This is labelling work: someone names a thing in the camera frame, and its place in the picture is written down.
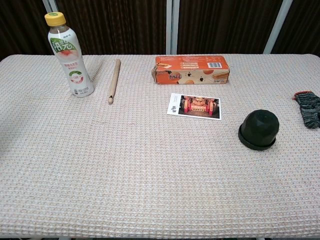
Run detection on black dice tray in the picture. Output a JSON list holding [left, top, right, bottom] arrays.
[[237, 124, 277, 151]]

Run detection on black dice cup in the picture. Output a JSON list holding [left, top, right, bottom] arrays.
[[240, 109, 280, 146]]

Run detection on photo postcard with white border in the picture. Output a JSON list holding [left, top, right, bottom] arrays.
[[166, 92, 223, 121]]

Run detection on orange cardboard snack box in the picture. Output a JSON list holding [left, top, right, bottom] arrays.
[[150, 55, 231, 86]]

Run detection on beige waffle-weave tablecloth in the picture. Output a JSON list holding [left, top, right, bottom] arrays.
[[0, 53, 320, 239]]

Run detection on wooden stick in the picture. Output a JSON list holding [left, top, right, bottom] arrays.
[[107, 58, 122, 105]]

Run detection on yellow-capped peach drink bottle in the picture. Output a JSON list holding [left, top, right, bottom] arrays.
[[44, 11, 95, 98]]

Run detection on dark brown pleated curtain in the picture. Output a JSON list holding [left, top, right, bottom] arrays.
[[0, 0, 320, 61]]

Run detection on dark knit glove red cuff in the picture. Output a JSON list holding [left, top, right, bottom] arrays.
[[292, 90, 320, 130]]

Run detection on white metal frame post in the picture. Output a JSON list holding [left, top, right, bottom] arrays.
[[165, 0, 181, 55], [41, 0, 58, 15], [263, 0, 294, 55]]

